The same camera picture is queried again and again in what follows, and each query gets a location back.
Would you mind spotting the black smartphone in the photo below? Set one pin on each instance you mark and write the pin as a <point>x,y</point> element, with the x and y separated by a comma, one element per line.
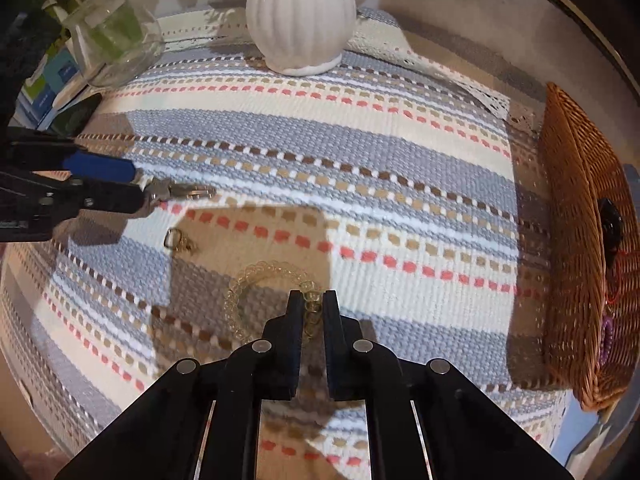
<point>80,112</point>

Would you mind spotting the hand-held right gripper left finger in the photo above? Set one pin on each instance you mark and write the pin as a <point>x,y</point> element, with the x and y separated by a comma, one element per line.
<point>295,320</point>

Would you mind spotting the white ribbed ceramic vase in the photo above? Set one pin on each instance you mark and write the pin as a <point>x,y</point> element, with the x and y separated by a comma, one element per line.
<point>300,15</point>

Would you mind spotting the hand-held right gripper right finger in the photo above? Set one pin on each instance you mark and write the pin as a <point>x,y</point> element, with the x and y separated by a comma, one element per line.
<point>331,320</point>

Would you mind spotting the black wristband watch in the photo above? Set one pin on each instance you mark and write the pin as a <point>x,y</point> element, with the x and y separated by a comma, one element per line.
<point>610,222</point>

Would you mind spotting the striped woven table mat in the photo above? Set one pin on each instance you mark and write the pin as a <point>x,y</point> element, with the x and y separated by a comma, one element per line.
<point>350,160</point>

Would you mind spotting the clear glass vase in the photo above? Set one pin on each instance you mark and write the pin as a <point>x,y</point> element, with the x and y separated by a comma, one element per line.
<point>125,60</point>

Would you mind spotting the brown wicker basket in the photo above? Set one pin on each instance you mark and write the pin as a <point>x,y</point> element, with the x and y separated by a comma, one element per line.
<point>570,260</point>

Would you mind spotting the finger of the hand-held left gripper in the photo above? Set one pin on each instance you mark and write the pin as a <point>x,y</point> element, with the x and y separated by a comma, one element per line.
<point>110,199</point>
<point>100,167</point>

